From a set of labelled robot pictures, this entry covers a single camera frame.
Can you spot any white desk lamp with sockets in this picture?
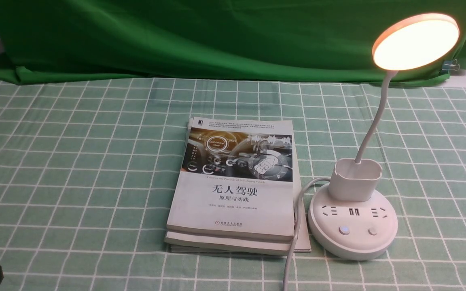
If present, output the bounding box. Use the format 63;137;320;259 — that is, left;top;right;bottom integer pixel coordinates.
308;13;460;260

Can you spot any green checkered tablecloth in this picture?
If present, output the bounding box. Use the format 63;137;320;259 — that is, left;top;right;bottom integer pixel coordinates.
0;78;466;291

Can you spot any green backdrop cloth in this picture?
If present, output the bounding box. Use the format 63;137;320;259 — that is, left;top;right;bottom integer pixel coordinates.
0;0;466;85

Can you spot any white book underneath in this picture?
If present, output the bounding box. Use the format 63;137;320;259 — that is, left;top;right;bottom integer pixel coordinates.
164;231;291;256

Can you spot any white self-driving textbook top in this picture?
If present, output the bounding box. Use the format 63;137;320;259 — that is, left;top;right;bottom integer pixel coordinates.
166;117;295;243

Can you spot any blue binder clip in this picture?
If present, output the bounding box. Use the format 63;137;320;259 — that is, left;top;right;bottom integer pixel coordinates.
440;59;460;74

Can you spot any white lamp power cable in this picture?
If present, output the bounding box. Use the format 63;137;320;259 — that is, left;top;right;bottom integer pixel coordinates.
282;177;332;291

